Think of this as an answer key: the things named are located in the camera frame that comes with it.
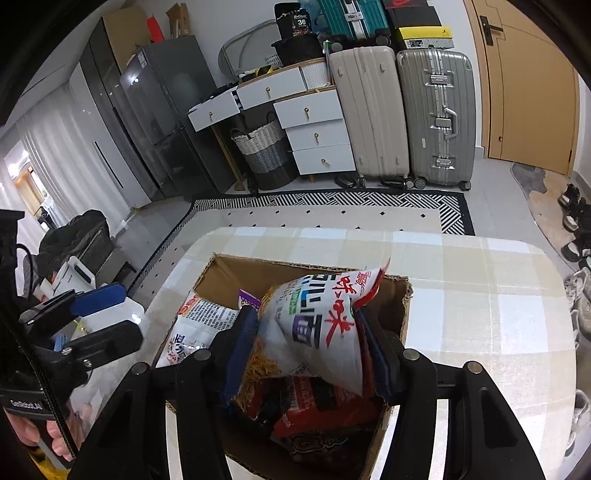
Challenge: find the white drawer cabinet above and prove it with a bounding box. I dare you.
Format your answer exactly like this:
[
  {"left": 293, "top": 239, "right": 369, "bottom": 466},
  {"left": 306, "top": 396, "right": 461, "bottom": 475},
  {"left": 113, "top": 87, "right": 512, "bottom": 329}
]
[{"left": 187, "top": 60, "right": 357, "bottom": 178}]

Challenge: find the white plastic container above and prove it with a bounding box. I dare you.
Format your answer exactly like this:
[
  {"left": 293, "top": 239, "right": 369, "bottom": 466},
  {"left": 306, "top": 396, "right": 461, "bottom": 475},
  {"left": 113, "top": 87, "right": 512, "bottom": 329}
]
[{"left": 39, "top": 255, "right": 98, "bottom": 298}]

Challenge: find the dark glass door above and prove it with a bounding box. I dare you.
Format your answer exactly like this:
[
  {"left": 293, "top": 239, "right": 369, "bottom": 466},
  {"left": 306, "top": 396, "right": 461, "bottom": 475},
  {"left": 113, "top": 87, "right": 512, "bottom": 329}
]
[{"left": 78, "top": 18, "right": 160, "bottom": 204}]

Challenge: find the pile of shoes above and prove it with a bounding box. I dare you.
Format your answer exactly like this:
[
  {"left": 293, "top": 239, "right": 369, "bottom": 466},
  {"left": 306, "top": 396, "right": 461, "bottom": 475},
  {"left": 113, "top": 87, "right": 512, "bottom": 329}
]
[{"left": 556, "top": 182, "right": 591, "bottom": 457}]

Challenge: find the black white patterned rug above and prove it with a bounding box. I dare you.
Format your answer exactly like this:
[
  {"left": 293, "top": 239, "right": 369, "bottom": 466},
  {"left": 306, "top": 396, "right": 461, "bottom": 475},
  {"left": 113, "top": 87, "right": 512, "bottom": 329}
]
[{"left": 124, "top": 191, "right": 476, "bottom": 305}]

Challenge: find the wooden door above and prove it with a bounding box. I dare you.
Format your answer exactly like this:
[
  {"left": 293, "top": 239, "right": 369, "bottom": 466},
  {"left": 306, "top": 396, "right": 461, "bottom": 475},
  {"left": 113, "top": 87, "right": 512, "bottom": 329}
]
[{"left": 464, "top": 0, "right": 580, "bottom": 176}]

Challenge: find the black printed bag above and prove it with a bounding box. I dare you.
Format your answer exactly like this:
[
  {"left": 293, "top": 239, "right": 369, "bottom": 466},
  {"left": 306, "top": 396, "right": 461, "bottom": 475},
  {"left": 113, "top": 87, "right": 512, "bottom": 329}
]
[{"left": 274, "top": 2, "right": 320, "bottom": 40}]

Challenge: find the beige suitcase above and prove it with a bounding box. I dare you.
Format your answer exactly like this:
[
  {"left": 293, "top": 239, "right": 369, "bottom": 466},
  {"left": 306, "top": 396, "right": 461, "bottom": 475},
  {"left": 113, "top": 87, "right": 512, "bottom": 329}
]
[{"left": 329, "top": 45, "right": 411, "bottom": 183}]

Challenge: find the silver suitcase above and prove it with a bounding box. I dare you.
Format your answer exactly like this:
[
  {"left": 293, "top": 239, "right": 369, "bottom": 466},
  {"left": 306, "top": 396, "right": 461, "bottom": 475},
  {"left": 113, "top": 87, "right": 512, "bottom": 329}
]
[{"left": 396, "top": 48, "right": 477, "bottom": 191}]

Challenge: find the white ribbed panel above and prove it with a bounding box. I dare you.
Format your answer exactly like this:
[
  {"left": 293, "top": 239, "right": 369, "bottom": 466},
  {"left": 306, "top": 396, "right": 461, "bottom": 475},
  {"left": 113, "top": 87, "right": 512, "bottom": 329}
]
[{"left": 299, "top": 62, "right": 334, "bottom": 89}]

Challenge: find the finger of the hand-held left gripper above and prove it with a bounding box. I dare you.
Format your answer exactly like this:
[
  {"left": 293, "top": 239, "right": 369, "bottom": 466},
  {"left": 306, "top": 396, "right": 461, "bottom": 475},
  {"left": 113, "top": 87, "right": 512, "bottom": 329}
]
[
  {"left": 18, "top": 283, "right": 127, "bottom": 334},
  {"left": 28, "top": 322, "right": 145, "bottom": 387}
]

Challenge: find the teal suitcase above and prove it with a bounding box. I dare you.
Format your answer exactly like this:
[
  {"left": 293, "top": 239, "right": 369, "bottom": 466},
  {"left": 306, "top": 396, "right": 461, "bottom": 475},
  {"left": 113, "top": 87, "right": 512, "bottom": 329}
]
[{"left": 316, "top": 0, "right": 391, "bottom": 44}]

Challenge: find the black door handle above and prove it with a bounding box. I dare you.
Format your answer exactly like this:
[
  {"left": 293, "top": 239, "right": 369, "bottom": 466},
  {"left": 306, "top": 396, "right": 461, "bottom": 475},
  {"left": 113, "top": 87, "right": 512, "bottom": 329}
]
[{"left": 479, "top": 15, "right": 504, "bottom": 45}]

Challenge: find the small folded cardboard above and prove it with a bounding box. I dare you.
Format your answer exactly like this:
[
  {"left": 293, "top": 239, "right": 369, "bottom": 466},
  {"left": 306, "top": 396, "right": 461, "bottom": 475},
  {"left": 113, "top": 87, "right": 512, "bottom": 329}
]
[{"left": 165, "top": 2, "right": 191, "bottom": 38}]

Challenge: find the grey round folding frame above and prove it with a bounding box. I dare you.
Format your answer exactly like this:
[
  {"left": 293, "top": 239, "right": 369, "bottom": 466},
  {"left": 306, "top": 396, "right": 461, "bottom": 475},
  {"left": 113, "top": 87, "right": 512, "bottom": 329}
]
[{"left": 218, "top": 19, "right": 284, "bottom": 77}]

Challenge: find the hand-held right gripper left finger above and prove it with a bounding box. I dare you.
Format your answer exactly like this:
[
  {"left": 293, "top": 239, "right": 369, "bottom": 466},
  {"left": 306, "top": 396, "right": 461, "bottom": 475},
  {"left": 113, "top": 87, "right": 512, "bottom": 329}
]
[{"left": 69, "top": 305, "right": 260, "bottom": 480}]

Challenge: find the black storage bin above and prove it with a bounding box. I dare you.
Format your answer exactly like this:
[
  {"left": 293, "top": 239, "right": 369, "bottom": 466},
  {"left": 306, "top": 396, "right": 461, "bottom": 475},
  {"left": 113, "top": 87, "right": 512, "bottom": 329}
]
[{"left": 271, "top": 33, "right": 328, "bottom": 68}]

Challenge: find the wooden stick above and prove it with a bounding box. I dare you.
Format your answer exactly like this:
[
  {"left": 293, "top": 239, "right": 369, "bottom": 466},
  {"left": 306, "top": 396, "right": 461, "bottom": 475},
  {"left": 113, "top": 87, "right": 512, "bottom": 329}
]
[{"left": 211, "top": 124, "right": 247, "bottom": 191}]

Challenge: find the white curtain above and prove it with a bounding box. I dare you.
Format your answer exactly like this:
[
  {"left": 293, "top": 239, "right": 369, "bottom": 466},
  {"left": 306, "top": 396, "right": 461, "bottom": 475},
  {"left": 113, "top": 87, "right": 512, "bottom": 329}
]
[{"left": 0, "top": 65, "right": 139, "bottom": 232}]

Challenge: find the large brown cardboard sheet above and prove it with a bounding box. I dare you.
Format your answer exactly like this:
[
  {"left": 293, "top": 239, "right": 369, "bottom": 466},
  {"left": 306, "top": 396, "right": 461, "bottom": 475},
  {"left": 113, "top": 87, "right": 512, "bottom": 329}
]
[{"left": 102, "top": 6, "right": 151, "bottom": 72}]

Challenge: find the checkered tablecloth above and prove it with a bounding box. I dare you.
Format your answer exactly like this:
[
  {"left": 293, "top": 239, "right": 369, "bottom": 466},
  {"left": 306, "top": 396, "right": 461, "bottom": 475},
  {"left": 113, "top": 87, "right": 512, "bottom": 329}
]
[{"left": 139, "top": 226, "right": 580, "bottom": 480}]

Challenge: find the brown cardboard box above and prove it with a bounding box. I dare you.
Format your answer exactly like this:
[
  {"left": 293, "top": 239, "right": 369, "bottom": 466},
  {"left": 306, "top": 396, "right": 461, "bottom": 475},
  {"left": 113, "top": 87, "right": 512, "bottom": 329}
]
[{"left": 152, "top": 252, "right": 414, "bottom": 480}]

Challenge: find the dark textured cloth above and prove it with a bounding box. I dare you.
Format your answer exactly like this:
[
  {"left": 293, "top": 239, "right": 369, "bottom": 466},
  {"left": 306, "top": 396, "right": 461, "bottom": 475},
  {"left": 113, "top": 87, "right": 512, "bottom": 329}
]
[{"left": 36, "top": 209, "right": 115, "bottom": 278}]

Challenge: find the white noodle snack packet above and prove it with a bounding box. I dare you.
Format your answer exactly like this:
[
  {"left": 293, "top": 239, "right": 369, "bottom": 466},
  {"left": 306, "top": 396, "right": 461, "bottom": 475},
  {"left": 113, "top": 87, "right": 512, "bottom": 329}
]
[
  {"left": 156, "top": 292, "right": 241, "bottom": 370},
  {"left": 247, "top": 256, "right": 393, "bottom": 398}
]

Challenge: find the woven laundry basket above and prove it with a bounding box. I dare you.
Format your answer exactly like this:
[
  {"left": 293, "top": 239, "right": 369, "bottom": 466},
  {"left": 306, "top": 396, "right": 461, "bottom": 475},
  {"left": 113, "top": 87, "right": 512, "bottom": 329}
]
[{"left": 230, "top": 121, "right": 300, "bottom": 191}]

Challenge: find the dark grey fridge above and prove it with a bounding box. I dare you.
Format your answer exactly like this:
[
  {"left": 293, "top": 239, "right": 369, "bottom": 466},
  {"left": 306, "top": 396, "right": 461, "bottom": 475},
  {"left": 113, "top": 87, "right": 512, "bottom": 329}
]
[{"left": 119, "top": 34, "right": 238, "bottom": 201}]

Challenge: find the grey beige door mat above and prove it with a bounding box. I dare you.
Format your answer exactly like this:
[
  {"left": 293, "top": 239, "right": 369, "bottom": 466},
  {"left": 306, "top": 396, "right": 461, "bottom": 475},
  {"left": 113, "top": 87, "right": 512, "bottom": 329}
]
[{"left": 510, "top": 161, "right": 583, "bottom": 250}]

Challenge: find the red snack packet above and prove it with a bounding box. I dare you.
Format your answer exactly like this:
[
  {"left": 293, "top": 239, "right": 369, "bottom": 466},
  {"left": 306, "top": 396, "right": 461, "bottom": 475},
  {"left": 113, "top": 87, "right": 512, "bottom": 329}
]
[
  {"left": 272, "top": 375, "right": 386, "bottom": 439},
  {"left": 274, "top": 427, "right": 377, "bottom": 469}
]

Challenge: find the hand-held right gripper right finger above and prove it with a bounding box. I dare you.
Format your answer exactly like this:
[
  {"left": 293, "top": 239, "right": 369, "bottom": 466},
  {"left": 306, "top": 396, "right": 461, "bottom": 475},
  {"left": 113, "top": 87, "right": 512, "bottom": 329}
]
[{"left": 355, "top": 305, "right": 548, "bottom": 480}]

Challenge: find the person's left hand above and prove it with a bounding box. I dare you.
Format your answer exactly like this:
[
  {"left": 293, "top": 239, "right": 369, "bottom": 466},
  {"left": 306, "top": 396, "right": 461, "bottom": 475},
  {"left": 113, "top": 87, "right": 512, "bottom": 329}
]
[{"left": 7, "top": 408, "right": 77, "bottom": 463}]

